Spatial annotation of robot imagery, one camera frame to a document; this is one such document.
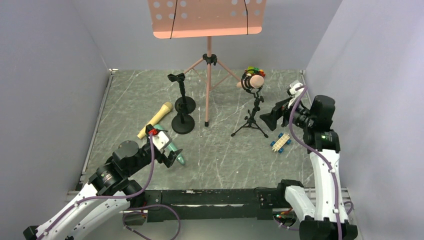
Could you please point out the yellow microphone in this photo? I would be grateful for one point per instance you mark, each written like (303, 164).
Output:
(164, 110)

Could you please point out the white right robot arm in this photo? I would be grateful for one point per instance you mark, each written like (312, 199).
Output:
(326, 218)

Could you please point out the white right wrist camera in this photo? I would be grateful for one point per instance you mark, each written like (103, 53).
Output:
(295, 89)

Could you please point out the pink microphone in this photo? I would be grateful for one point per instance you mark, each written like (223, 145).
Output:
(251, 82)

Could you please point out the front black round-base mic stand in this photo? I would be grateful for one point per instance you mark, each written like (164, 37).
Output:
(183, 123)

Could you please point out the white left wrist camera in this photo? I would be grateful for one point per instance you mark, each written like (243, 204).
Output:
(161, 139)

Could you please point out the colourful toy block train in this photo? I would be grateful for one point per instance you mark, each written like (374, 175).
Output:
(255, 71)

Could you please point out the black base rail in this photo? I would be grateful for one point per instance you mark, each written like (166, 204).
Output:
(261, 203)

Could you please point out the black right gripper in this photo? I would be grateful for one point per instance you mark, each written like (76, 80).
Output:
(279, 112)

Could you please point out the pink music stand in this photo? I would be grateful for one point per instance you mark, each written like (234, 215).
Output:
(206, 18)

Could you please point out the white blue toy block car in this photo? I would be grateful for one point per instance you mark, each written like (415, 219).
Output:
(279, 144)

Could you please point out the black round-base mic stand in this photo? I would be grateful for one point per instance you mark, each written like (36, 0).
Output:
(183, 123)
(180, 79)

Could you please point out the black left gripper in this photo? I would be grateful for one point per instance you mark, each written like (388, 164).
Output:
(168, 157)

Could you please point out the rear black round-base mic stand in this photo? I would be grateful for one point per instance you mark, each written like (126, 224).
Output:
(180, 79)

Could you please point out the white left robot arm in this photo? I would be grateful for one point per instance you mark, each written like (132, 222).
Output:
(119, 184)

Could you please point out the teal microphone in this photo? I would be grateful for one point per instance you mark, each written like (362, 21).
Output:
(172, 147)

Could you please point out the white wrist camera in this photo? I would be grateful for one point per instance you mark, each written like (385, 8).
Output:
(295, 89)
(161, 139)

